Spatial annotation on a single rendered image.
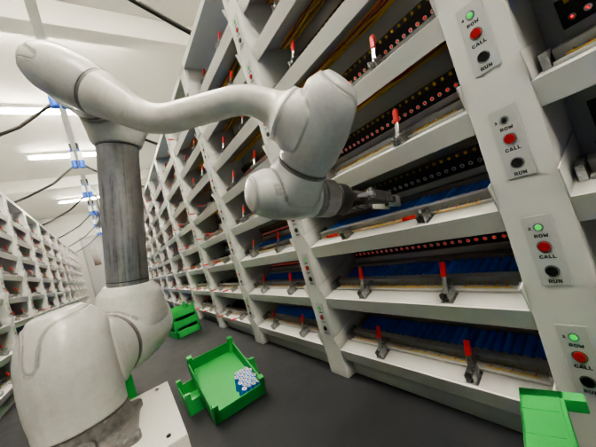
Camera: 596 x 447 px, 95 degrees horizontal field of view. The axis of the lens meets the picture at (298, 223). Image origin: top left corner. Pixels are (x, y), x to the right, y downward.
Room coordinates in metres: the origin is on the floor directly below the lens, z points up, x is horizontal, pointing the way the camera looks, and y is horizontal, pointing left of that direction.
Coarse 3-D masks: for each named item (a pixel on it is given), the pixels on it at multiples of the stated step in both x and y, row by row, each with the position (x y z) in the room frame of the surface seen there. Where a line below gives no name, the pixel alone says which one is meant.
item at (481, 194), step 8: (472, 192) 0.59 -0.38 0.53; (480, 192) 0.57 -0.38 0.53; (488, 192) 0.56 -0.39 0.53; (440, 200) 0.65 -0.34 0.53; (448, 200) 0.62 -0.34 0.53; (456, 200) 0.61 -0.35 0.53; (464, 200) 0.60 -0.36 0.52; (472, 200) 0.59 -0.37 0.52; (408, 208) 0.72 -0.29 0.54; (416, 208) 0.69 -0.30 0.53; (432, 208) 0.66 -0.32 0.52; (440, 208) 0.64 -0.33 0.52; (376, 216) 0.81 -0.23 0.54; (384, 216) 0.77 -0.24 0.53; (392, 216) 0.75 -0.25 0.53; (400, 216) 0.73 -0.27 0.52; (352, 224) 0.87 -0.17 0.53; (360, 224) 0.85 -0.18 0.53; (368, 224) 0.82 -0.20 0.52; (376, 224) 0.79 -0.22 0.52; (384, 224) 0.76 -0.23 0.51; (320, 232) 1.01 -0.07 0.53; (328, 232) 0.97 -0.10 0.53; (336, 232) 0.94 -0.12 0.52
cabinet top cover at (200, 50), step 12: (204, 0) 1.19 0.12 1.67; (216, 0) 1.21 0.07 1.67; (204, 12) 1.25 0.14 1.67; (216, 12) 1.27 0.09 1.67; (204, 24) 1.32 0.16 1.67; (216, 24) 1.34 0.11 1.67; (192, 36) 1.38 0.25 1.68; (204, 36) 1.39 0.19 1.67; (216, 36) 1.42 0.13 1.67; (192, 48) 1.45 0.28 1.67; (204, 48) 1.47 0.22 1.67; (192, 60) 1.54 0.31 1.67; (204, 60) 1.56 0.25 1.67
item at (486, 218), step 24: (480, 168) 0.66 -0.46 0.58; (408, 192) 0.83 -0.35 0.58; (336, 216) 1.10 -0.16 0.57; (456, 216) 0.58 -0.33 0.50; (480, 216) 0.54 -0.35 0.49; (312, 240) 1.01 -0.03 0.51; (336, 240) 0.90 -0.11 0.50; (360, 240) 0.80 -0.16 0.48; (384, 240) 0.74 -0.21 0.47; (408, 240) 0.68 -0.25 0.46; (432, 240) 0.64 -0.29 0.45
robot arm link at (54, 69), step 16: (32, 48) 0.54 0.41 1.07; (48, 48) 0.54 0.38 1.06; (64, 48) 0.55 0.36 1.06; (32, 64) 0.53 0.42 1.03; (48, 64) 0.53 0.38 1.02; (64, 64) 0.53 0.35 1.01; (80, 64) 0.54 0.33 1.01; (96, 64) 0.57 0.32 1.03; (32, 80) 0.55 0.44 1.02; (48, 80) 0.54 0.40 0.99; (64, 80) 0.53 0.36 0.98; (64, 96) 0.55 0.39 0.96; (80, 112) 0.61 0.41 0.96
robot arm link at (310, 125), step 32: (96, 96) 0.54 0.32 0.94; (128, 96) 0.55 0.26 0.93; (192, 96) 0.51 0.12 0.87; (224, 96) 0.48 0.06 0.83; (256, 96) 0.47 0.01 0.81; (288, 96) 0.45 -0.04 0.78; (320, 96) 0.42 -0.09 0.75; (352, 96) 0.43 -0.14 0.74; (160, 128) 0.55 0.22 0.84; (192, 128) 0.55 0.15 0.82; (288, 128) 0.45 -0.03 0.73; (320, 128) 0.44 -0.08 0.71; (288, 160) 0.49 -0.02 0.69; (320, 160) 0.47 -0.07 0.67
